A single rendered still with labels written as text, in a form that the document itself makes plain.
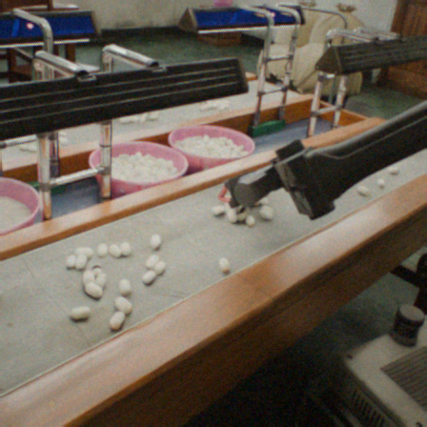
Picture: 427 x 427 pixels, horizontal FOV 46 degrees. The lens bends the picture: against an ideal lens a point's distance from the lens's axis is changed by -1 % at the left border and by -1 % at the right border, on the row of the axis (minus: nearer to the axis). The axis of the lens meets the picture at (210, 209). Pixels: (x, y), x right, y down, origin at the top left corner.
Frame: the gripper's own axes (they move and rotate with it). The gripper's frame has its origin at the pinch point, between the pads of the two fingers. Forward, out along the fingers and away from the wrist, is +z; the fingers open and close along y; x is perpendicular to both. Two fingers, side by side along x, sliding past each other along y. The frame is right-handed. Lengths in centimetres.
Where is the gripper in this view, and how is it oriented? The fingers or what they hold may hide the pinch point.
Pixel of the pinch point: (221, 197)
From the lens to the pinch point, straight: 125.2
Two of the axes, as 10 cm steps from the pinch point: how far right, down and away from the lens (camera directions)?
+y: -7.0, 2.7, -6.6
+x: 3.5, 9.4, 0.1
